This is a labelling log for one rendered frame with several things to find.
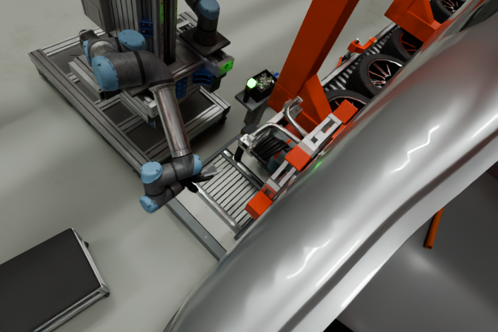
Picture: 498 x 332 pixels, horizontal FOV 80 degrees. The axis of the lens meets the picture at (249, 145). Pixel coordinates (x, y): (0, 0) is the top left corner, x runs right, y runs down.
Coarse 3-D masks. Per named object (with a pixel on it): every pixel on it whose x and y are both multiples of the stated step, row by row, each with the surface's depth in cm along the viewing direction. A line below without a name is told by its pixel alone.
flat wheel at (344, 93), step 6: (330, 90) 228; (336, 90) 230; (342, 90) 231; (348, 90) 233; (330, 96) 224; (336, 96) 226; (342, 96) 228; (348, 96) 229; (354, 96) 231; (360, 96) 232; (330, 102) 224; (336, 102) 226; (354, 102) 232; (360, 102) 230; (366, 102) 230; (336, 108) 239; (360, 108) 234; (354, 114) 241
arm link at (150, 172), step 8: (144, 168) 103; (152, 168) 103; (160, 168) 104; (168, 168) 107; (144, 176) 102; (152, 176) 102; (160, 176) 105; (168, 176) 106; (144, 184) 105; (152, 184) 104; (160, 184) 105; (168, 184) 108; (152, 192) 106; (160, 192) 108
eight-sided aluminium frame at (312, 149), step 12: (324, 120) 125; (336, 120) 126; (312, 132) 120; (324, 132) 154; (300, 144) 116; (312, 144) 117; (324, 144) 158; (312, 156) 164; (276, 180) 121; (288, 180) 164; (264, 192) 127; (276, 192) 120
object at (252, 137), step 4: (264, 124) 130; (268, 124) 131; (272, 124) 131; (276, 124) 132; (260, 128) 128; (264, 128) 129; (276, 128) 132; (280, 128) 131; (284, 128) 131; (256, 132) 127; (260, 132) 128; (284, 132) 131; (288, 132) 131; (248, 136) 126; (252, 136) 126; (256, 136) 127; (288, 136) 131; (292, 136) 130; (252, 140) 126; (292, 140) 131; (296, 140) 130; (300, 140) 130; (296, 144) 131
